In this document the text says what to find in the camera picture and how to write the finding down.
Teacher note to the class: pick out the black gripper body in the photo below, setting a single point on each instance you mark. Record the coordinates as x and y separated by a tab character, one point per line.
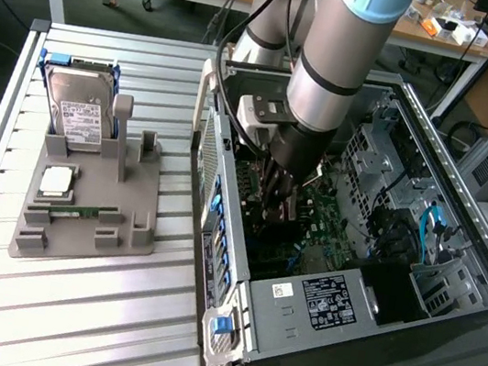
299	154

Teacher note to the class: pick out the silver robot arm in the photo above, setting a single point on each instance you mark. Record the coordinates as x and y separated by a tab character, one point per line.
340	45

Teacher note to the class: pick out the metal socket cover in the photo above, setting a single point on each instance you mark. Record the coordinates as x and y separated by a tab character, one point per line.
318	172

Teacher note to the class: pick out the green motherboard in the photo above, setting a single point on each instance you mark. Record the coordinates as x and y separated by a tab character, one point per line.
327	215

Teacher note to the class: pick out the open PC case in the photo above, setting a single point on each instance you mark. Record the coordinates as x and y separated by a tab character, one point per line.
226	180

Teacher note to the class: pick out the grey chipset heatsink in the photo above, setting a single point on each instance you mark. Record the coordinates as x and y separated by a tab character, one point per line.
318	257

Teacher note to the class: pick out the grey power supply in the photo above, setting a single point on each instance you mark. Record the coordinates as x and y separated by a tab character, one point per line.
287	320

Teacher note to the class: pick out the orange and white box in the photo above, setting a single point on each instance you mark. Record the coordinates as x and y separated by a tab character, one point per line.
431	27

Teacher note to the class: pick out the blue case latch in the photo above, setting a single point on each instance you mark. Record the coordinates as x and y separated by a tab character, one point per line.
221	325

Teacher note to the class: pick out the grey disk bay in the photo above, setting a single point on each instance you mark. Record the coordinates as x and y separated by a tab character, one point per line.
441	288

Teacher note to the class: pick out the grey parts rack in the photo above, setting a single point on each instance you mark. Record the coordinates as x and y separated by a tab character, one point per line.
94	187

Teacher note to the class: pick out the black caster wheel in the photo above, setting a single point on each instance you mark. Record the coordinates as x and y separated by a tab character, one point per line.
148	3

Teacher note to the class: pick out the hard disk with blue carrier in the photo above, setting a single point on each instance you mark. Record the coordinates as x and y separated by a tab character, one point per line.
76	96

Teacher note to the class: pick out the green RAM stick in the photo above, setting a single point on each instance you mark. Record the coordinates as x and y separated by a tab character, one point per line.
74	210

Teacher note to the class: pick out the silver CPU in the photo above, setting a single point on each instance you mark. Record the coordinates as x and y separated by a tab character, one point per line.
56	181

